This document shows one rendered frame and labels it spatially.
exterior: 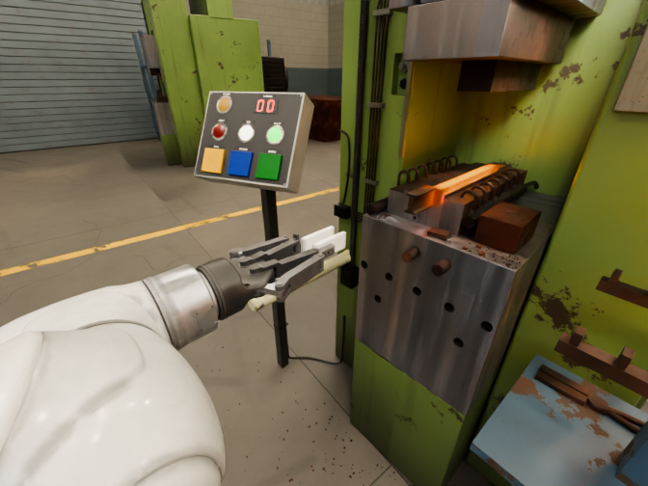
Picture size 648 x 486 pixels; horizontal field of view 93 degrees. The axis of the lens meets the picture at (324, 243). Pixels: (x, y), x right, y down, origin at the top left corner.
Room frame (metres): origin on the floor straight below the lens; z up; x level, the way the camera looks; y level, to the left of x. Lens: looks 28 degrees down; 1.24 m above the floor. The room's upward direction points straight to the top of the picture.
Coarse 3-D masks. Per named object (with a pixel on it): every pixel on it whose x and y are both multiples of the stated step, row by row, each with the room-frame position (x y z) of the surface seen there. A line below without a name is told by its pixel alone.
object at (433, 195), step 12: (480, 168) 0.88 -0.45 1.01; (492, 168) 0.88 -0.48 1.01; (456, 180) 0.76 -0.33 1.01; (468, 180) 0.78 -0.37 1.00; (420, 192) 0.64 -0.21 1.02; (432, 192) 0.67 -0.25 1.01; (444, 192) 0.69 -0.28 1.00; (408, 204) 0.63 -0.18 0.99; (420, 204) 0.64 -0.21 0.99; (432, 204) 0.67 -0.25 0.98
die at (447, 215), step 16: (432, 176) 0.89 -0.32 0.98; (448, 176) 0.86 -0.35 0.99; (480, 176) 0.82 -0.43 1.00; (400, 192) 0.75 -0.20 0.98; (448, 192) 0.69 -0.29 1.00; (480, 192) 0.72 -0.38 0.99; (496, 192) 0.76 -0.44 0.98; (400, 208) 0.75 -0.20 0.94; (432, 208) 0.69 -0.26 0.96; (448, 208) 0.66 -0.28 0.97; (464, 208) 0.64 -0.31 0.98; (432, 224) 0.68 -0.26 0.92; (448, 224) 0.65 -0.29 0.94
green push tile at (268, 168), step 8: (264, 160) 0.91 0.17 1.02; (272, 160) 0.90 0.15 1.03; (280, 160) 0.89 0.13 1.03; (256, 168) 0.91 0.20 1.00; (264, 168) 0.90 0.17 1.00; (272, 168) 0.89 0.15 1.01; (280, 168) 0.89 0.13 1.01; (256, 176) 0.89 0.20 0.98; (264, 176) 0.88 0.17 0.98; (272, 176) 0.88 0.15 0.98
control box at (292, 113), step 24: (216, 96) 1.09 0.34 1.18; (240, 96) 1.05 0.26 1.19; (264, 96) 1.02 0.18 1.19; (288, 96) 0.99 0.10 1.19; (216, 120) 1.05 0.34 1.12; (240, 120) 1.01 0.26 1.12; (264, 120) 0.98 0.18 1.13; (288, 120) 0.96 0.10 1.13; (216, 144) 1.00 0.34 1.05; (240, 144) 0.97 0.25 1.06; (264, 144) 0.95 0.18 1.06; (288, 144) 0.92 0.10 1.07; (288, 168) 0.88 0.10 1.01; (288, 192) 0.92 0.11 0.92
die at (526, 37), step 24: (456, 0) 0.70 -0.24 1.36; (480, 0) 0.67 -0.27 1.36; (504, 0) 0.64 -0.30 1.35; (528, 0) 0.69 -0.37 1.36; (408, 24) 0.78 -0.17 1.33; (432, 24) 0.74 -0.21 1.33; (456, 24) 0.70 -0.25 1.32; (480, 24) 0.67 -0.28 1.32; (504, 24) 0.64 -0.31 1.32; (528, 24) 0.71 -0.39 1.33; (552, 24) 0.81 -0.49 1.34; (408, 48) 0.77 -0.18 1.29; (432, 48) 0.73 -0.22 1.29; (456, 48) 0.69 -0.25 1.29; (480, 48) 0.66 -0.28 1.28; (504, 48) 0.65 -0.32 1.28; (528, 48) 0.74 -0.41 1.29; (552, 48) 0.84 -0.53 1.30
